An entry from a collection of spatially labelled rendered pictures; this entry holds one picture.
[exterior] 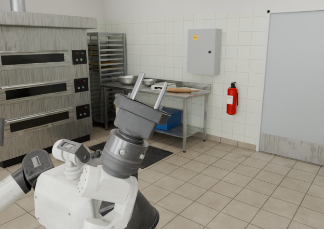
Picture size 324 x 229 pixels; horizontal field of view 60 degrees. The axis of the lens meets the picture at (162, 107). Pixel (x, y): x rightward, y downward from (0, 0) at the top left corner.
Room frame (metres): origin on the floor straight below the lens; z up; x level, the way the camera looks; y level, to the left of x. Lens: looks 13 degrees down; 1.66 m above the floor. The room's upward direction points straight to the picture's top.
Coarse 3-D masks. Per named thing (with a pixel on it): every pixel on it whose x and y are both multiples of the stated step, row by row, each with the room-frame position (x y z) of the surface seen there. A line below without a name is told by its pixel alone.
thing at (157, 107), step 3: (165, 84) 0.58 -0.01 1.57; (162, 87) 0.58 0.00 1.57; (165, 87) 0.58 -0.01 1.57; (162, 90) 0.58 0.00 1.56; (165, 90) 0.58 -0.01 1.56; (162, 93) 0.58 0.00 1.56; (159, 96) 0.58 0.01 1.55; (162, 96) 0.58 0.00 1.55; (159, 99) 0.57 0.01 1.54; (156, 102) 0.57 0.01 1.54; (159, 102) 0.57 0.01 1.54; (156, 105) 0.57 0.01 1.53; (159, 105) 0.57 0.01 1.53; (156, 108) 0.57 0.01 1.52; (159, 108) 0.58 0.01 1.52
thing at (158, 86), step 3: (156, 84) 4.62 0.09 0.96; (159, 84) 4.59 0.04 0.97; (162, 84) 4.58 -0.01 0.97; (168, 84) 4.58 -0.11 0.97; (171, 84) 4.60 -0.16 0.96; (174, 84) 4.70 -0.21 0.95; (153, 87) 4.57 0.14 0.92; (156, 87) 4.54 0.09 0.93; (159, 87) 4.51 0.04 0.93; (168, 87) 4.49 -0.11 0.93; (171, 87) 4.57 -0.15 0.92; (174, 87) 4.66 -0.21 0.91; (159, 90) 4.51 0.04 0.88
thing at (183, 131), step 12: (108, 84) 5.16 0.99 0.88; (120, 84) 5.16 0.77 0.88; (132, 84) 5.16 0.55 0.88; (180, 84) 4.90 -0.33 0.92; (192, 84) 4.74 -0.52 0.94; (204, 84) 4.60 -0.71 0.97; (168, 96) 4.18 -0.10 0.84; (180, 96) 4.04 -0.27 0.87; (192, 96) 4.11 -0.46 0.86; (204, 96) 4.53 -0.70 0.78; (204, 108) 4.53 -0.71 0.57; (204, 120) 4.52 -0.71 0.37; (168, 132) 4.32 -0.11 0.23; (180, 132) 4.32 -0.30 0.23; (192, 132) 4.32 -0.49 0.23; (204, 132) 4.52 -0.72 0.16
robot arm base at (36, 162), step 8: (32, 152) 0.97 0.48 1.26; (40, 152) 0.97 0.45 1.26; (24, 160) 0.94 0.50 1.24; (32, 160) 0.94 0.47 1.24; (40, 160) 0.94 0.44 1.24; (48, 160) 0.94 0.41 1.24; (24, 168) 0.91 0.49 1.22; (32, 168) 0.91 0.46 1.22; (40, 168) 0.91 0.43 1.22; (48, 168) 0.91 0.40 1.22; (32, 176) 0.89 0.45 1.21; (32, 184) 0.90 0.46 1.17
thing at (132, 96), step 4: (140, 72) 0.59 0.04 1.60; (140, 76) 0.59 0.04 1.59; (140, 80) 0.58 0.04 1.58; (136, 84) 0.58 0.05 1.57; (140, 84) 0.60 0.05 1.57; (136, 88) 0.58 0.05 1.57; (132, 92) 0.58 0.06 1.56; (136, 92) 0.58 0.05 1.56; (128, 96) 0.58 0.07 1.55; (132, 96) 0.58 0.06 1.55
